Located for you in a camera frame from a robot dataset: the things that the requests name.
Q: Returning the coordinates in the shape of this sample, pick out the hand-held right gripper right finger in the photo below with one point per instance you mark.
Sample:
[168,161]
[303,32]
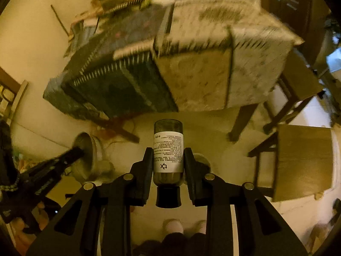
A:
[188,176]

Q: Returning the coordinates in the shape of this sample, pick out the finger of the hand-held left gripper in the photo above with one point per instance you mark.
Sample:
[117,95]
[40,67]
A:
[68,158]

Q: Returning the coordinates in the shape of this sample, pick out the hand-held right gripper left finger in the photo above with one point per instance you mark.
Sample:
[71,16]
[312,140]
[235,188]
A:
[148,176]

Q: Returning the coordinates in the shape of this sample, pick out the dark bottle with white label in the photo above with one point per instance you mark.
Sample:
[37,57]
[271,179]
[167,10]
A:
[168,149]

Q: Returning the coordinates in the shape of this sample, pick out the person's left hand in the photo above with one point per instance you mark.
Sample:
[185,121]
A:
[20,229]

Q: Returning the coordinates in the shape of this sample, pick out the round pale lid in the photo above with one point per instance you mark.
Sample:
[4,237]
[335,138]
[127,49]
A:
[203,162]

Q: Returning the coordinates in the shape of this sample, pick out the dark cloth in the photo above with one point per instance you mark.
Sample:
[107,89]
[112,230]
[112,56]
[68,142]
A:
[8,152]

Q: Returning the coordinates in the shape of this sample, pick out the white slipper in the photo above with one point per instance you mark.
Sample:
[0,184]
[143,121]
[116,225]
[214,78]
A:
[173,225]
[201,226]

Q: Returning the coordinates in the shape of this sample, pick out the reddish plastic bag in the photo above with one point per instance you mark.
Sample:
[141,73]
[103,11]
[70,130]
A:
[117,132]

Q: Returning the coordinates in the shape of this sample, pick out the person's right leg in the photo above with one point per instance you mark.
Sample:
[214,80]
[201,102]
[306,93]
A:
[197,244]

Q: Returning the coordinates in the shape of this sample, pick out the person's leg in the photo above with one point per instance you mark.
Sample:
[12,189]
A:
[173,244]
[197,244]

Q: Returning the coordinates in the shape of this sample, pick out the person's left leg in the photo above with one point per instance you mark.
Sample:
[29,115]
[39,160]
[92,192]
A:
[173,244]

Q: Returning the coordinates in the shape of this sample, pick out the patterned tablecloth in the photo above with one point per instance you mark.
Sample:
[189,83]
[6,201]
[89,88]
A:
[186,66]

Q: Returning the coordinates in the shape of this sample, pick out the wooden chair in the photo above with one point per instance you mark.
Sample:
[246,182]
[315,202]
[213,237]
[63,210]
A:
[298,85]
[303,160]

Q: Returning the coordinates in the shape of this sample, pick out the thin dark stick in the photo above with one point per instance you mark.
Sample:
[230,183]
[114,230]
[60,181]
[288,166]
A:
[60,20]

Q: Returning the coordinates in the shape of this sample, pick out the dark wooden door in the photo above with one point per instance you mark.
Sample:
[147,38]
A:
[290,2]

